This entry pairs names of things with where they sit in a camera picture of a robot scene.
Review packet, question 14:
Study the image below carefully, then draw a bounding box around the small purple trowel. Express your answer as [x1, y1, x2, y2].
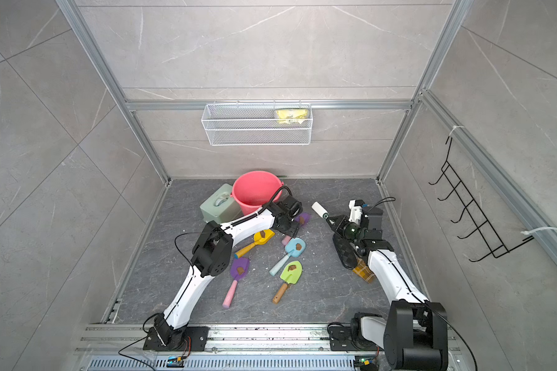
[282, 213, 311, 246]

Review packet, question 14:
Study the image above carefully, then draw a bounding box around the white cleaning brush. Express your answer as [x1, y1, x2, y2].
[312, 202, 335, 229]

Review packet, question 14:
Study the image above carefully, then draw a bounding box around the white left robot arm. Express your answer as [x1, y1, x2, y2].
[143, 185, 303, 352]

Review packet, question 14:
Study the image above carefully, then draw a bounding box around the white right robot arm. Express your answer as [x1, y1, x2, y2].
[313, 200, 449, 370]

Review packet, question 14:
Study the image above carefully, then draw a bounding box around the black oval brush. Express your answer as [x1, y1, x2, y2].
[333, 233, 358, 270]

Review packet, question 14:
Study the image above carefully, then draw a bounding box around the yellow toy trowel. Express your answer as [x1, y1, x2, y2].
[235, 230, 275, 258]

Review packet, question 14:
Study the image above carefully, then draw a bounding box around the pink plastic bucket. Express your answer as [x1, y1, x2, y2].
[231, 171, 284, 216]

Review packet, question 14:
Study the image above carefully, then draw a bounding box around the blue toy trowel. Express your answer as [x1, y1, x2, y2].
[269, 237, 306, 276]

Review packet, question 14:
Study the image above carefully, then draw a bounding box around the plaid brown cloth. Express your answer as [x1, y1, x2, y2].
[353, 258, 375, 283]

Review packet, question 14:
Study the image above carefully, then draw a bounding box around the mint green tissue box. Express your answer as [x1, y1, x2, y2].
[200, 183, 243, 224]

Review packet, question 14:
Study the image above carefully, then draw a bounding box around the yellow sponge in basket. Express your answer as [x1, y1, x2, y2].
[274, 108, 309, 125]

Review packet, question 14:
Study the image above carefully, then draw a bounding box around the green trowel wooden handle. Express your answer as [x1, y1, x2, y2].
[272, 261, 303, 304]

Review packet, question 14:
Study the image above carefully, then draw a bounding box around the purple trowel pink handle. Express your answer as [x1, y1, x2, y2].
[222, 258, 250, 309]

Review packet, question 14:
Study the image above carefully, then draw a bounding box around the white wire wall basket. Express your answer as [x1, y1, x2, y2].
[201, 102, 313, 146]

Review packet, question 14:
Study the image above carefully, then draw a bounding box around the black wall hook rack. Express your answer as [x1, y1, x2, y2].
[428, 137, 535, 263]

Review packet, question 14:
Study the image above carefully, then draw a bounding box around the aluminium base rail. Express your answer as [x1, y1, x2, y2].
[66, 323, 390, 370]

